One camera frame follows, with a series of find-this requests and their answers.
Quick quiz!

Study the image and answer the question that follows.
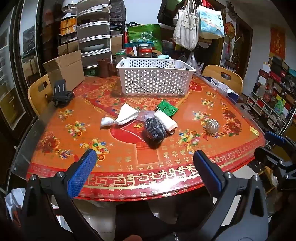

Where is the white folded cloth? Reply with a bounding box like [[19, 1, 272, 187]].
[[114, 103, 139, 126]]

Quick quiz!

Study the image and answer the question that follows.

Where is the dark glass cabinet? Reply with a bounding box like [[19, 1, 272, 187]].
[[0, 0, 47, 142]]

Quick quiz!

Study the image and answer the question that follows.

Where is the white tote bag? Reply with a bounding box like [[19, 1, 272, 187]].
[[173, 7, 199, 51]]

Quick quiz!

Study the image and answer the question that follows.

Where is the white plastic bag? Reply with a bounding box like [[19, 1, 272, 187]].
[[5, 188, 26, 220]]

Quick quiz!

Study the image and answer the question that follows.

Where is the green packet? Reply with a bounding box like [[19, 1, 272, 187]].
[[157, 100, 178, 116]]

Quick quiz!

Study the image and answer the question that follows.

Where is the red wall poster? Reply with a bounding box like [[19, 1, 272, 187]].
[[269, 27, 286, 59]]

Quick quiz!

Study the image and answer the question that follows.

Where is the yellow box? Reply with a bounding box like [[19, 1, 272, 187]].
[[60, 14, 77, 35]]

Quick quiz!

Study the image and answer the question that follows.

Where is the cluttered storage shelf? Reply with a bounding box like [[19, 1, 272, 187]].
[[246, 56, 296, 135]]

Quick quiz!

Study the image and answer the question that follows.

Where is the clear plastic bag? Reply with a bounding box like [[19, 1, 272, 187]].
[[186, 52, 199, 70]]

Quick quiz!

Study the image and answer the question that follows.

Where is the small silver pouch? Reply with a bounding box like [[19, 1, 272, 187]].
[[100, 116, 115, 127]]

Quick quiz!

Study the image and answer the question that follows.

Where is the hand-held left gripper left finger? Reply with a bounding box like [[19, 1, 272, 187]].
[[21, 149, 102, 241]]

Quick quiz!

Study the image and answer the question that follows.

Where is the red printed tablecloth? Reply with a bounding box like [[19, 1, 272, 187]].
[[26, 74, 266, 201]]

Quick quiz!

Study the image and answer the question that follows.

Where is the white fan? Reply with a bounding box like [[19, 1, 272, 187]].
[[61, 0, 78, 14]]

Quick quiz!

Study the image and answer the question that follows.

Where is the wooden chair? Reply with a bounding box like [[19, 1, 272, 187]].
[[28, 74, 53, 116], [202, 65, 243, 95]]

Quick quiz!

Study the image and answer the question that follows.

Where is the brown mug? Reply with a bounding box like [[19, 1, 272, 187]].
[[97, 59, 112, 78]]

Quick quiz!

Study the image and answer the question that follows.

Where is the grey striped ball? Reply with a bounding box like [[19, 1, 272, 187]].
[[206, 119, 222, 133]]

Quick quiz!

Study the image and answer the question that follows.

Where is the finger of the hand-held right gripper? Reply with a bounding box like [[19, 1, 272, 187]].
[[254, 147, 282, 172], [264, 131, 286, 145]]

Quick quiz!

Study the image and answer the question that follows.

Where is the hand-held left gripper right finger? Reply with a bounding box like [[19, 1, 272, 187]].
[[193, 150, 269, 241]]

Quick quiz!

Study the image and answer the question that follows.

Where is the black clamp stand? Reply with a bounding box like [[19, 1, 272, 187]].
[[51, 79, 74, 107]]

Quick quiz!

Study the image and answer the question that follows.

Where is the blue printed tote bag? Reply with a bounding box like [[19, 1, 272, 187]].
[[198, 5, 225, 40]]

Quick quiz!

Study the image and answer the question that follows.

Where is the dark rolled sock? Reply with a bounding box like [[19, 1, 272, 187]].
[[144, 117, 169, 142]]

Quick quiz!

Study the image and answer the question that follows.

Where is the small cardboard box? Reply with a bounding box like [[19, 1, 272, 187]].
[[111, 35, 123, 55]]

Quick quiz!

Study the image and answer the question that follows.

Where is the white pink towel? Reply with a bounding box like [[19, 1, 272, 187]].
[[154, 111, 178, 135]]

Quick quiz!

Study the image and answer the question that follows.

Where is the blue and white box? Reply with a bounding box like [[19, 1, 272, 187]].
[[203, 74, 240, 102]]

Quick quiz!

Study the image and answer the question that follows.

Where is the large open cardboard box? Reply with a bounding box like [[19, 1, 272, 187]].
[[43, 50, 85, 92]]

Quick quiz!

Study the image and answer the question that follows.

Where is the stacked grey drawer unit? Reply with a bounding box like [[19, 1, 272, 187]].
[[76, 0, 112, 70]]

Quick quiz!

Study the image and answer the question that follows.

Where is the white perforated plastic basket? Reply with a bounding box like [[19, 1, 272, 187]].
[[115, 58, 197, 96]]

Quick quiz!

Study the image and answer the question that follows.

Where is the green shopping bag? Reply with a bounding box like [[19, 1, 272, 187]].
[[128, 23, 162, 52]]

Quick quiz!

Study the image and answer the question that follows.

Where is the glass jar with red lid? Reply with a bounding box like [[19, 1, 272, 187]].
[[136, 44, 153, 58]]

